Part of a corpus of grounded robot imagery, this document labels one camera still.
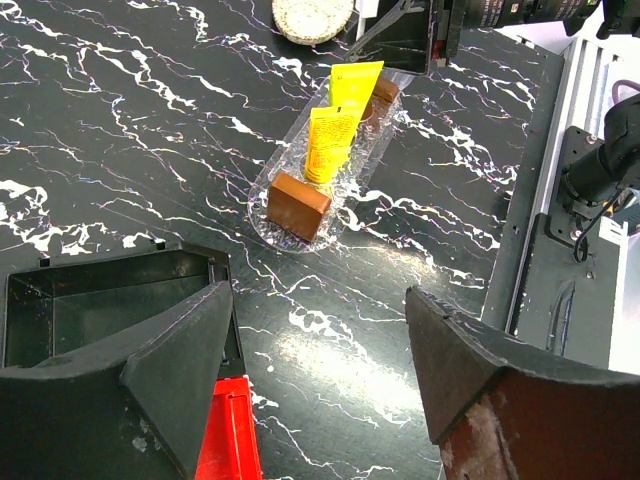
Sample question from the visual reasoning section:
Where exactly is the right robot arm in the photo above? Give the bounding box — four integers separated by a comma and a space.
405, 44, 639, 479

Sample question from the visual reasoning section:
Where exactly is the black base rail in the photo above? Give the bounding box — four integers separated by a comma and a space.
509, 126, 623, 368

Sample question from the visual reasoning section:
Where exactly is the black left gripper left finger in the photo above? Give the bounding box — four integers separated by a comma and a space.
1, 282, 233, 479

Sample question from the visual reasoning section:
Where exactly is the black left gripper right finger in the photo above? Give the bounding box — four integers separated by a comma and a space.
405, 286, 639, 479

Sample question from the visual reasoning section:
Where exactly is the green toothpaste tube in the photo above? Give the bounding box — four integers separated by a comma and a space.
329, 61, 384, 107

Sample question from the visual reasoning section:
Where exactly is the speckled round coaster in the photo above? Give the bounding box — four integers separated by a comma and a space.
271, 0, 354, 46

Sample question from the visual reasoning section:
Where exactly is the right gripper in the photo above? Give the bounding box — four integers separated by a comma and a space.
347, 0, 600, 75

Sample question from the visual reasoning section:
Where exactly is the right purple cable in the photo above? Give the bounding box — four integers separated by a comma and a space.
612, 78, 640, 106

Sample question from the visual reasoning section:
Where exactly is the yellow toothpaste tube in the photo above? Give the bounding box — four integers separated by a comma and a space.
304, 106, 365, 184

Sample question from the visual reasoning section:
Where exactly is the black plastic bin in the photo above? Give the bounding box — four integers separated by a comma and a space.
1, 241, 231, 367

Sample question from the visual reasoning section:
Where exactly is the red plastic bin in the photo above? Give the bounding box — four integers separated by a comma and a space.
195, 376, 263, 480

